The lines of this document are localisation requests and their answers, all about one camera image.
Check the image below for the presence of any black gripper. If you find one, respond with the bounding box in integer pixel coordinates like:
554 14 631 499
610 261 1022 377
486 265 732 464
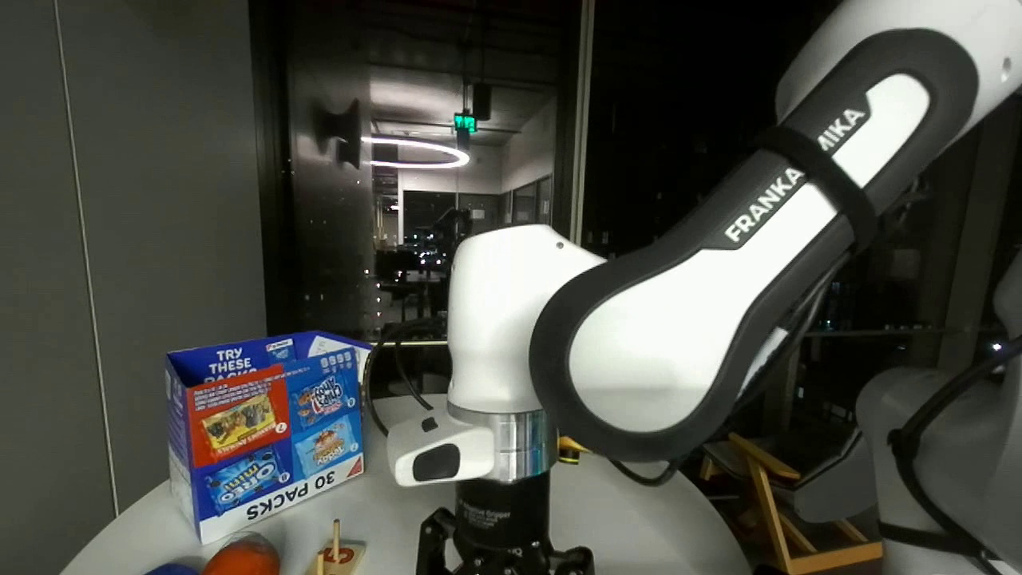
416 476 598 575

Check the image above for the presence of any round white table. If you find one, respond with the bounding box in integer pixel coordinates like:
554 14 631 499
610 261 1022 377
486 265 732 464
57 390 753 575

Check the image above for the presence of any wooden peg board toy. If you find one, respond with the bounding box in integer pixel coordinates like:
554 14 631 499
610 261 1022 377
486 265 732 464
305 513 371 575

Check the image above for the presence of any orange ball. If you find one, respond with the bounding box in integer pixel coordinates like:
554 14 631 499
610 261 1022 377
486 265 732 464
202 534 288 575

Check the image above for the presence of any blue snack pack carton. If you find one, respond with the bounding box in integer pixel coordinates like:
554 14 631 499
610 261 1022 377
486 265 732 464
162 324 378 549

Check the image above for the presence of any wooden folding chair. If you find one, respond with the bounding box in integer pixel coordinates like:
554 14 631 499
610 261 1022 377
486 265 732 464
693 429 896 575

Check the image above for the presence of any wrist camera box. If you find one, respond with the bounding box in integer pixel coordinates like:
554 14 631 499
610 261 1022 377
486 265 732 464
383 404 501 492

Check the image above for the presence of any ceiling ring light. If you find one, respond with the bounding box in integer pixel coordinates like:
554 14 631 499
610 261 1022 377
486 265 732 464
359 130 476 176

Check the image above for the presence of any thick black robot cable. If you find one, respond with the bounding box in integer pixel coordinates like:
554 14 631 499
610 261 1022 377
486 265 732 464
885 336 1022 567

